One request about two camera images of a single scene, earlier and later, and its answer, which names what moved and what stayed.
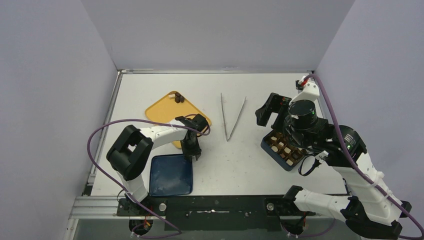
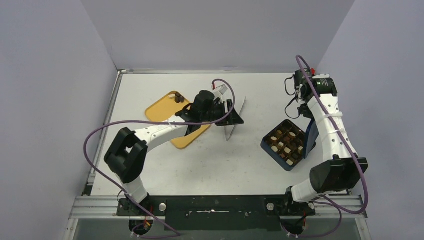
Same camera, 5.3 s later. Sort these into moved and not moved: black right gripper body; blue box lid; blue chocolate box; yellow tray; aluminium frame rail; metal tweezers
Moved: black right gripper body; blue box lid
Not moved: blue chocolate box; yellow tray; aluminium frame rail; metal tweezers
